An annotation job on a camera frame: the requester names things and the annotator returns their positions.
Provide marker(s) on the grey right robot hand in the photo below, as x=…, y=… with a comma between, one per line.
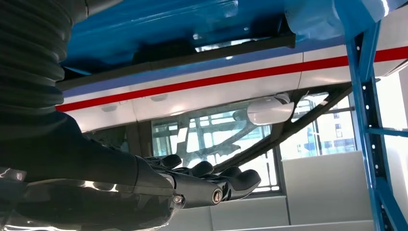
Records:
x=79, y=178

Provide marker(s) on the blue metal shelf rack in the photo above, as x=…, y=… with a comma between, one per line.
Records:
x=143, y=25

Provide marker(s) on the white car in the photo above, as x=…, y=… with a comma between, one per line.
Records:
x=223, y=95

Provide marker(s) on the white car side mirror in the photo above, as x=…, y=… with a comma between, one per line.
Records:
x=271, y=110

